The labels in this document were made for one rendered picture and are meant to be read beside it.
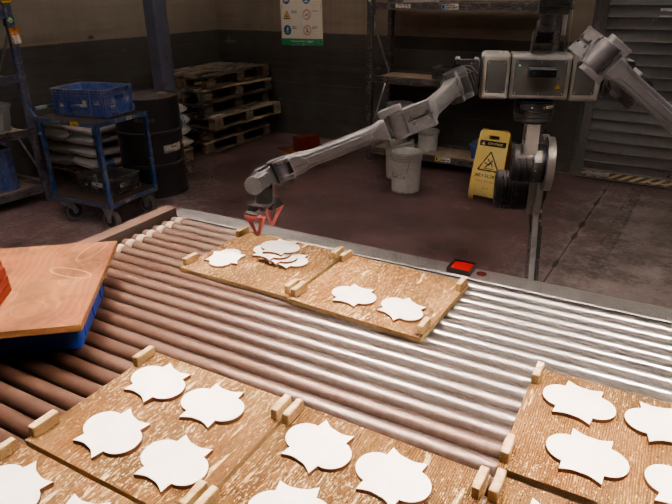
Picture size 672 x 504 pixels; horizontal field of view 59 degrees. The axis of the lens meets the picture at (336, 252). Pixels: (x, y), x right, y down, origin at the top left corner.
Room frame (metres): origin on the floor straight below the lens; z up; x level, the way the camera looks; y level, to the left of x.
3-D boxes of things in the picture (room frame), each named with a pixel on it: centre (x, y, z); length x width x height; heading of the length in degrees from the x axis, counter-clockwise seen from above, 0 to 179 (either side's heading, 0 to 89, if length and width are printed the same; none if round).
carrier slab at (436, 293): (1.51, -0.13, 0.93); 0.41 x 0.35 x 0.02; 58
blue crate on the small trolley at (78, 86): (4.69, 1.88, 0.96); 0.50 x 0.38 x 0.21; 72
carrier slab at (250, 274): (1.73, 0.23, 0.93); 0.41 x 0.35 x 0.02; 60
